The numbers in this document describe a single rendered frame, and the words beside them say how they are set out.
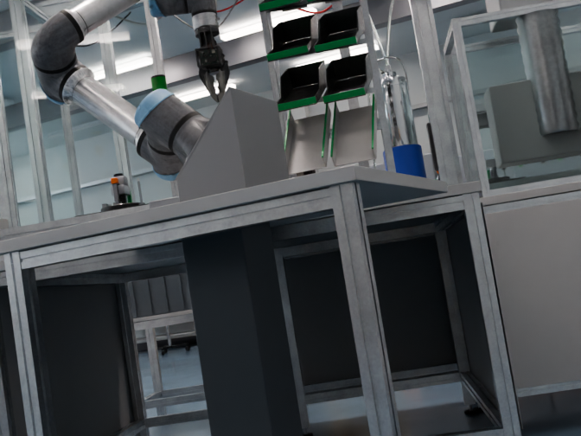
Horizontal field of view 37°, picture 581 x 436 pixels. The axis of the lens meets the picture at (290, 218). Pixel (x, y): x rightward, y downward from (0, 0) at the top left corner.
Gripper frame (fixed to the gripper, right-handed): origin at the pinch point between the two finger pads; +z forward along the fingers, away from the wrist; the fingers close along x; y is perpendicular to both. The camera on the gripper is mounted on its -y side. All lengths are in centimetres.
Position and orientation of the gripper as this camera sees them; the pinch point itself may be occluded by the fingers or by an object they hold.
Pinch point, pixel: (218, 98)
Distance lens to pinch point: 259.5
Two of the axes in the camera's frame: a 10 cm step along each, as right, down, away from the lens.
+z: 1.6, 9.8, -0.8
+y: -1.1, -0.6, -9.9
